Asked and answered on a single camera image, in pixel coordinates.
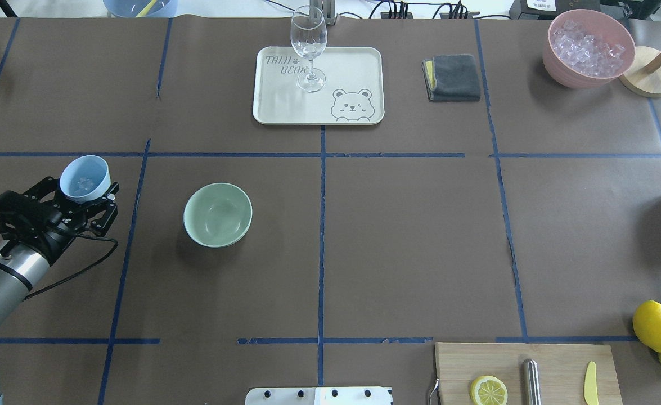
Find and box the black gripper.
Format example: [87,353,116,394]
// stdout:
[0,176,119,265]

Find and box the light blue plastic cup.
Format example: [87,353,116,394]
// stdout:
[59,155,111,204]

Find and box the light green bowl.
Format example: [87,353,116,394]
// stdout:
[183,183,253,248]

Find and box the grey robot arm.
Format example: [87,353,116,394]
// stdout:
[0,177,119,404]

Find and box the blue bowl with fork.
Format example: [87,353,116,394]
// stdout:
[103,1,179,18]

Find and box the pink bowl of ice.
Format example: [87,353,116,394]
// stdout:
[543,8,636,89]

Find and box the clear wine glass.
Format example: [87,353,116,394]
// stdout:
[291,5,327,93]

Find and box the cream bear print tray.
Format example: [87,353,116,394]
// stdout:
[253,46,386,125]

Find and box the lemon half slice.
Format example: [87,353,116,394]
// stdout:
[469,375,509,405]

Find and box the wooden cutting board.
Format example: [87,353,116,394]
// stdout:
[435,343,623,404]

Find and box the yellow plastic knife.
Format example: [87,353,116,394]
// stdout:
[584,361,599,405]

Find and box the yellow lemon rear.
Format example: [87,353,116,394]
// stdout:
[632,300,661,353]

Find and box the wooden round stand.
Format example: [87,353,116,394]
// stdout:
[620,46,661,98]

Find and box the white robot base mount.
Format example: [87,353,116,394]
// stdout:
[245,385,394,404]

